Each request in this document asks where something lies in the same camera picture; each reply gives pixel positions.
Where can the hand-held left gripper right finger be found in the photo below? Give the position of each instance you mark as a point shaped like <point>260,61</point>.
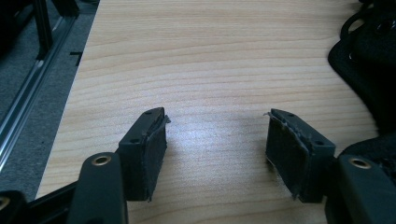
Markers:
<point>292,155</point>

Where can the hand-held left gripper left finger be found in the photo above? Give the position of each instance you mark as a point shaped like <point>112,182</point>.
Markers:
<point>141,161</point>

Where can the black metal stand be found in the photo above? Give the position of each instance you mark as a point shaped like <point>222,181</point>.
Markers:
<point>43,28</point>

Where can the metal floor rail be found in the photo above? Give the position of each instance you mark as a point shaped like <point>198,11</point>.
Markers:
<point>28,93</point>

